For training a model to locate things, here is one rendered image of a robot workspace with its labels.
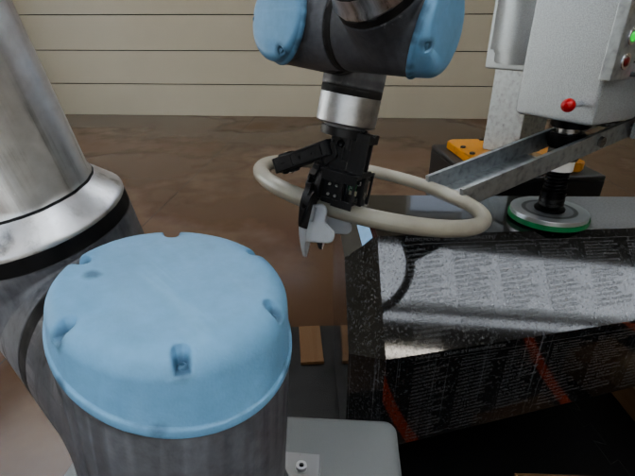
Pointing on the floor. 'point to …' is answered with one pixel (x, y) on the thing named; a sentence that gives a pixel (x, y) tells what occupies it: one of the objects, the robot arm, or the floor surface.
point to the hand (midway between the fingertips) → (310, 244)
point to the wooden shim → (311, 345)
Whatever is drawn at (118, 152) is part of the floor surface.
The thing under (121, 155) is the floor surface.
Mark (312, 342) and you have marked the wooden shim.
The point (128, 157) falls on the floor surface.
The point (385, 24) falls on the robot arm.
